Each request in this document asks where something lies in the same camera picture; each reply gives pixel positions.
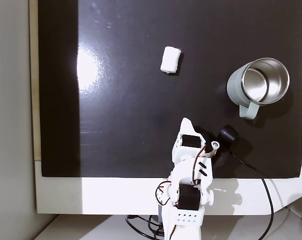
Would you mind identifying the white gauze roll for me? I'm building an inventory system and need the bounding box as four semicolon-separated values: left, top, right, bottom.
160;45;183;75

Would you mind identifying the pale green steel cup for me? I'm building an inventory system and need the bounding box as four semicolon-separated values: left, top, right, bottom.
226;57;291;121

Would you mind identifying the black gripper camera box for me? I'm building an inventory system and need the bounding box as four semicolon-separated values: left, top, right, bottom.
213;124;240;168

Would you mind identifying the black camera cable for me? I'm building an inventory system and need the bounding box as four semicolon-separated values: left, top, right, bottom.
228;151;274;240

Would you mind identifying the black base cable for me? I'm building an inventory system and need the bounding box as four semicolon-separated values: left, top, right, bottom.
125;214;166;240

